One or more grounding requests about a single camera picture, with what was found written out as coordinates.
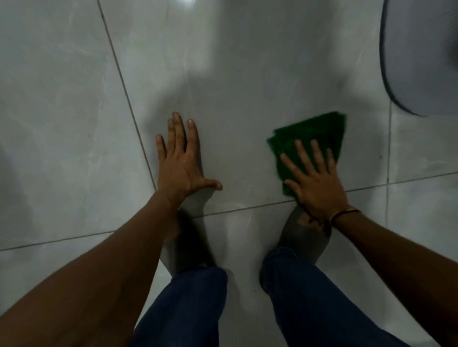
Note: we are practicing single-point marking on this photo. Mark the person's right leg blue jeans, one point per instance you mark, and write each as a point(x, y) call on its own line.
point(315, 307)

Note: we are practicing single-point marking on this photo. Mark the person's leg blue jeans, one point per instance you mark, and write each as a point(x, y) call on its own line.
point(182, 311)
point(315, 307)

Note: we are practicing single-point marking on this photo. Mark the person's left forearm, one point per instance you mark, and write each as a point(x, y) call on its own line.
point(89, 286)

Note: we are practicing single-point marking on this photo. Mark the person's left leg blue jeans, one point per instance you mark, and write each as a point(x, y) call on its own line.
point(182, 311)

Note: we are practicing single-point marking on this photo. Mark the green scrubbing cloth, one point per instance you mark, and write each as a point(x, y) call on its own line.
point(315, 128)

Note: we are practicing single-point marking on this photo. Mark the gray round plastic basin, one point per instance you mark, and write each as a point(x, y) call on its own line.
point(422, 53)

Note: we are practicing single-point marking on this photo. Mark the black wristband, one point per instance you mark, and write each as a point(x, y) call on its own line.
point(343, 212)

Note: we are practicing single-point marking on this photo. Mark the person's right hand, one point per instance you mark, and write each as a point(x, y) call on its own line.
point(318, 189)

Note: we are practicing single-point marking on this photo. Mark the person's right dark sandal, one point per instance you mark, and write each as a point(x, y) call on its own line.
point(302, 239)

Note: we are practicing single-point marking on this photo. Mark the person's right forearm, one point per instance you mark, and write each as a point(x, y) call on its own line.
point(404, 264)

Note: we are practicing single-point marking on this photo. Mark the person's left hand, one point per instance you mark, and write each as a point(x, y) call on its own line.
point(180, 168)

